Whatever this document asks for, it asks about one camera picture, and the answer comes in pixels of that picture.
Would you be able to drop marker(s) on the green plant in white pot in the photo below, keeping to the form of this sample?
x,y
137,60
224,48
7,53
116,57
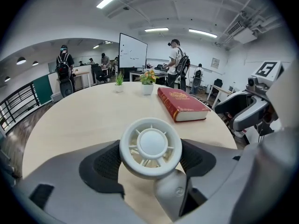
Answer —
x,y
119,86

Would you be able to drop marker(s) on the dark work desk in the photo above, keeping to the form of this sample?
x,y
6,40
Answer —
x,y
136,74

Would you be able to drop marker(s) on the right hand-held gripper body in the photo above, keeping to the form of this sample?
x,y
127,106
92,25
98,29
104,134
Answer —
x,y
268,70

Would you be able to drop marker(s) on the white leg wooden desk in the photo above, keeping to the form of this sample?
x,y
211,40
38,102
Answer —
x,y
220,91

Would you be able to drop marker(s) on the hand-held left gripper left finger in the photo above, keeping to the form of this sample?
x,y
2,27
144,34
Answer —
x,y
60,183

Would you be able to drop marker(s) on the black metal railing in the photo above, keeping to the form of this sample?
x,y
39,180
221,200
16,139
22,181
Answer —
x,y
16,106

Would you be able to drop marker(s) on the whiteboard on stand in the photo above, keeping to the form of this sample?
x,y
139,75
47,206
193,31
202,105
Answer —
x,y
132,51

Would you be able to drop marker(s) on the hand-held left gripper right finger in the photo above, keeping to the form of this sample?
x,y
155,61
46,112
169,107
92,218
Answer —
x,y
210,183

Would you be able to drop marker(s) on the black office chair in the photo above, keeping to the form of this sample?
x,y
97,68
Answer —
x,y
99,72

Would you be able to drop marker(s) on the round pendant lamp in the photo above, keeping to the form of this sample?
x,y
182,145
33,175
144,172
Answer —
x,y
35,63
7,79
21,60

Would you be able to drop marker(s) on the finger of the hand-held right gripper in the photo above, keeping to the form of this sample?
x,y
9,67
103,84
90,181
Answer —
x,y
254,111
230,102

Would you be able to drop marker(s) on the orange flower plant white pot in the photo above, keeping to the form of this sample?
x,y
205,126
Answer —
x,y
147,88

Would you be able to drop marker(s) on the ceiling air conditioner unit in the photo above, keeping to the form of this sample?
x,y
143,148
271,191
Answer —
x,y
245,35

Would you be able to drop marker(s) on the white fan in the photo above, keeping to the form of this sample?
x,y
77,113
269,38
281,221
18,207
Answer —
x,y
151,143

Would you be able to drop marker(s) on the red hardcover book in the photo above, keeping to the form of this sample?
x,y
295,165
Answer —
x,y
184,101

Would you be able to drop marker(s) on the green partition panel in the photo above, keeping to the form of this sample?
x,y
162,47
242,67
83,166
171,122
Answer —
x,y
43,88

